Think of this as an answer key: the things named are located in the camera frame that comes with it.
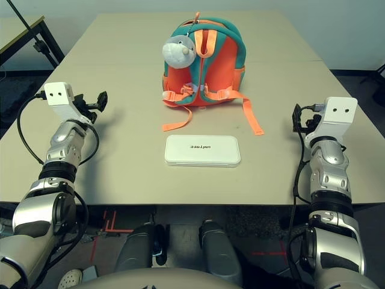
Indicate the red floor tape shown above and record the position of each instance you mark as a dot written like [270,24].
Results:
[94,250]
[270,253]
[115,231]

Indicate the white pencil case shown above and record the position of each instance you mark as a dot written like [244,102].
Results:
[201,150]

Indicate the black chair base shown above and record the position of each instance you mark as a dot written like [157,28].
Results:
[376,87]

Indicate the small grey box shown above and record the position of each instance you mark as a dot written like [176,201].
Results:
[89,271]

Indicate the orange teal backpack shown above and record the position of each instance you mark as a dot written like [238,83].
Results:
[216,75]

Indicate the grey robot right leg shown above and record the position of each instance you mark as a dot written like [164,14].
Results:
[219,250]

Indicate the black framed side desk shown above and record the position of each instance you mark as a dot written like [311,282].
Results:
[18,33]

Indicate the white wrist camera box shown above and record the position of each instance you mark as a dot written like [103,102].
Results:
[58,96]
[340,111]

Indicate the white perforated shoe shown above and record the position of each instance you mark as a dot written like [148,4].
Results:
[70,278]

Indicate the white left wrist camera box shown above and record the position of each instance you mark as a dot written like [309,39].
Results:
[58,96]

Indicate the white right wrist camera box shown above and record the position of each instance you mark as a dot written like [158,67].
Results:
[340,111]

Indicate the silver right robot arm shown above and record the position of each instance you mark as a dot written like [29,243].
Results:
[328,168]

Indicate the grey robot left leg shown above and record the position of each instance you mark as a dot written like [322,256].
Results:
[135,250]

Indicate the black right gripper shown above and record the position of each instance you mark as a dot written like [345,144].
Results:
[307,126]

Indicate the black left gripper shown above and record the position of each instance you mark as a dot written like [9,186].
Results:
[87,111]

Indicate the beige robot torso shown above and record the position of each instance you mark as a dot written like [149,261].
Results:
[150,280]

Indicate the grey robot leg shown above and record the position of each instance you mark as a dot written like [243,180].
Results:
[219,250]
[135,250]

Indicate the thin black pole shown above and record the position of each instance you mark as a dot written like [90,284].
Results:
[21,15]

